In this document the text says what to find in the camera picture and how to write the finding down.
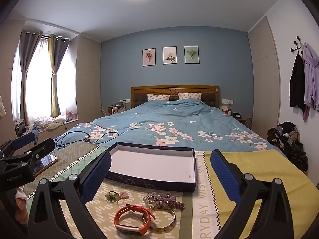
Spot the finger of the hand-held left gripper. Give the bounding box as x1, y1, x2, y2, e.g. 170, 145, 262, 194
5, 137, 56, 175
0, 132, 36, 158

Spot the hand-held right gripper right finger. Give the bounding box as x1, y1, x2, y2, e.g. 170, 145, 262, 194
210, 149, 294, 239

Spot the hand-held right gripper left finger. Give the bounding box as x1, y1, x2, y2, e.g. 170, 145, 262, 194
28, 151, 112, 239

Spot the green bead gold chain ring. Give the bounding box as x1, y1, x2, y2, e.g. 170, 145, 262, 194
105, 191, 119, 202

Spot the orange smart watch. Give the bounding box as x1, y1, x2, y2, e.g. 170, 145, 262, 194
114, 204, 155, 236

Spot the purple bead bracelet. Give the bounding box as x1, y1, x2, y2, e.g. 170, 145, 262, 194
159, 193, 185, 211

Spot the navy shallow cardboard box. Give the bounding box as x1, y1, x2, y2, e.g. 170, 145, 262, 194
106, 142, 198, 193

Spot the clear bead bracelet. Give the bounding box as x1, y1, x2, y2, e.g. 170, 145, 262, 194
143, 192, 170, 206

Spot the gold bangle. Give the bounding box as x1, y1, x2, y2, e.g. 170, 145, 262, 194
143, 205, 176, 230

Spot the person's left hand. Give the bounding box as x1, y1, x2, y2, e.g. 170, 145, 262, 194
15, 191, 30, 227

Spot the pile of mixed clothes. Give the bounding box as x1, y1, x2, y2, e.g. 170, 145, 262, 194
14, 119, 39, 140

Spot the smartphone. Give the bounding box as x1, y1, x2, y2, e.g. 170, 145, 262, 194
33, 154, 59, 176

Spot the crumpled white bedding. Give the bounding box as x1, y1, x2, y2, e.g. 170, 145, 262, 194
33, 117, 66, 130

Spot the yellow green printed blanket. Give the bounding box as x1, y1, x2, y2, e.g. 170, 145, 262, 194
24, 141, 315, 239

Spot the white sheer curtain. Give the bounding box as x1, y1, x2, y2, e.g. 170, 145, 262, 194
11, 36, 76, 123

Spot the pile of dark clothes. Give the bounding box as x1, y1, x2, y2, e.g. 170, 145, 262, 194
267, 121, 309, 172

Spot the blue floral duvet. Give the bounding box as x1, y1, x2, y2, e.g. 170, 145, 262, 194
53, 98, 286, 155

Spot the beige built-in wardrobe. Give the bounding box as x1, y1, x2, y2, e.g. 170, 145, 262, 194
75, 35, 102, 127
247, 16, 280, 130

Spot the grey yellow-lined curtain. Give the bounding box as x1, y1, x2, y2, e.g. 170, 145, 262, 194
47, 35, 71, 117
19, 29, 44, 127

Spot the white dotted pillow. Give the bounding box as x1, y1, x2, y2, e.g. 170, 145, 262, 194
178, 92, 203, 100
147, 94, 170, 102

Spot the wooden headboard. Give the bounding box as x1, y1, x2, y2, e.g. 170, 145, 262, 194
131, 85, 220, 109

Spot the black jacket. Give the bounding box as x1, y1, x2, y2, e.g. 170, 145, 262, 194
289, 53, 306, 114

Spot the framed green leaf picture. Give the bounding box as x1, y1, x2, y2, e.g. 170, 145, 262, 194
184, 46, 199, 64

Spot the purple jacket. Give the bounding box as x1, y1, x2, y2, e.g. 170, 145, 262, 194
301, 42, 319, 121

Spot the framed white flower picture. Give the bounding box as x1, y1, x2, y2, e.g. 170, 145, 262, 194
162, 46, 177, 65

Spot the black cable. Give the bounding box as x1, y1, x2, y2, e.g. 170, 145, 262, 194
54, 130, 119, 152

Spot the black wall coat rack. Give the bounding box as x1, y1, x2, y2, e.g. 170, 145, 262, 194
290, 36, 306, 55

